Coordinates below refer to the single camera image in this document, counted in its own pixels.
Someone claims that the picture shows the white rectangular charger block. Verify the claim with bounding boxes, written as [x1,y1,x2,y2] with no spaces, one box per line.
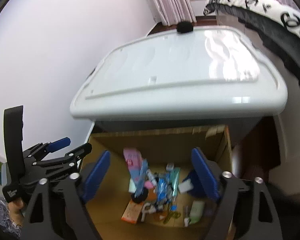
[178,178,194,194]

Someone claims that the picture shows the orange small box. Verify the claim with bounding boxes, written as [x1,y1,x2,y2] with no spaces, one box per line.
[121,200,143,224]

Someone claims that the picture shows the pink blue snack packet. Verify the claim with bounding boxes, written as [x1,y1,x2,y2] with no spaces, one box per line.
[123,148,148,196]

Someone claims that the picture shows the person's left hand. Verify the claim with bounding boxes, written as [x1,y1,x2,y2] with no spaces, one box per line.
[8,198,24,226]

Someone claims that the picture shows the white plastic storage bin lid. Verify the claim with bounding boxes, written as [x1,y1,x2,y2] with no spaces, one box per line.
[70,25,288,121]

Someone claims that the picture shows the green white lotion bottle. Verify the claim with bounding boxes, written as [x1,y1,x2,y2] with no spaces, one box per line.
[183,200,205,227]

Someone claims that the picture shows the teal tube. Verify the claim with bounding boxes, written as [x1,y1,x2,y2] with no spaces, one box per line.
[170,167,180,197]

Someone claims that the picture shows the yellow translucent hair claw clip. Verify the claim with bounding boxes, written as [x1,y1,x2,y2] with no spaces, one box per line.
[163,211,181,224]

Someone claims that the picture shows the brown cardboard trash box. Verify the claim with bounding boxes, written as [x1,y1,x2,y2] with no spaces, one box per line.
[83,125,232,239]

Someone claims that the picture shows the black white logo bed blanket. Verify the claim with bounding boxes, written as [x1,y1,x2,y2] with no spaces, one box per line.
[203,0,300,86]

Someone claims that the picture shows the pink pleated curtain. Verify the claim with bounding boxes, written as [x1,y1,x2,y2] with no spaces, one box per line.
[147,0,196,26]

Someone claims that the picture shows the black fluffy pompom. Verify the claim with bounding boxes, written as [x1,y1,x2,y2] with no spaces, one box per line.
[177,21,193,34]
[131,187,148,204]

